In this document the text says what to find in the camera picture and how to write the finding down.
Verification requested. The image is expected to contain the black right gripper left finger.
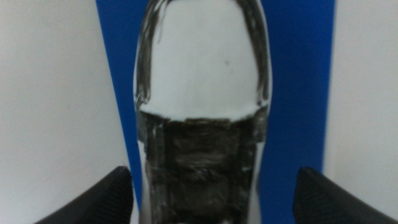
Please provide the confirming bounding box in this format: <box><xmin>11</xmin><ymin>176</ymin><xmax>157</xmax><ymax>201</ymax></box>
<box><xmin>33</xmin><ymin>166</ymin><xmax>135</xmax><ymax>224</ymax></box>

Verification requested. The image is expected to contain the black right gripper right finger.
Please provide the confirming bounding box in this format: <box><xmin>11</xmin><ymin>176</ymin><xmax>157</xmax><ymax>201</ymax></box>
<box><xmin>292</xmin><ymin>166</ymin><xmax>398</xmax><ymax>224</ymax></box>

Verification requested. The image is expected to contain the blue rectangular mat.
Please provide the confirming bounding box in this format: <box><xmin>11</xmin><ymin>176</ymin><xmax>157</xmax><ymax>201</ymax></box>
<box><xmin>95</xmin><ymin>0</ymin><xmax>337</xmax><ymax>224</ymax></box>

